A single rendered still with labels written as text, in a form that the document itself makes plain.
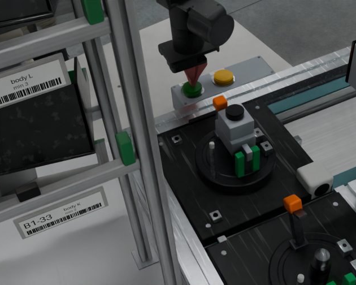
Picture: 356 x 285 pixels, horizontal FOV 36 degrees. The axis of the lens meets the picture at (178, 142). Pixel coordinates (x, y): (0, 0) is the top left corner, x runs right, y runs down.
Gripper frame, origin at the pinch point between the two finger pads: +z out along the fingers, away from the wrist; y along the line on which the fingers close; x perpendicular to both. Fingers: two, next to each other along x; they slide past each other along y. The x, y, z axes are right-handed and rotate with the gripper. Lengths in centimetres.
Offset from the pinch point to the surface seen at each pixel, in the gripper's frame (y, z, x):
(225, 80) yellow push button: 6.5, 0.9, -2.1
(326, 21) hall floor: 120, 99, 115
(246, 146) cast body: -1.4, -6.4, -25.7
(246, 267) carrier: -9.8, 1.0, -41.1
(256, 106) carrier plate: 8.4, 1.1, -11.3
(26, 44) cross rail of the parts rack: -29, -49, -44
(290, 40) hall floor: 96, 98, 110
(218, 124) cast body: -3.7, -8.0, -20.3
